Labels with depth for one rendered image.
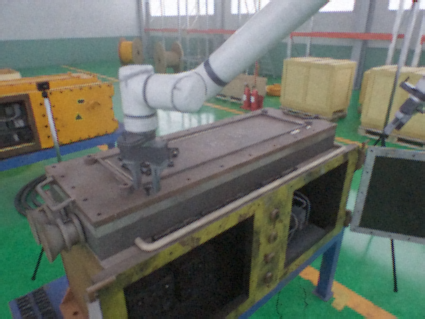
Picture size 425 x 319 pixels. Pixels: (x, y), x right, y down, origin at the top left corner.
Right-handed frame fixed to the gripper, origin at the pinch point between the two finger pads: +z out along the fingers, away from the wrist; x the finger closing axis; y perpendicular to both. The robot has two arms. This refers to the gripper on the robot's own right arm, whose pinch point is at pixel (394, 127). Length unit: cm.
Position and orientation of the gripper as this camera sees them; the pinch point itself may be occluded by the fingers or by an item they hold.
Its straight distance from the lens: 149.9
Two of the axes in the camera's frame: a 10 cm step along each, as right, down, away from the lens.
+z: -3.5, 7.4, 5.8
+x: 7.3, -1.7, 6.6
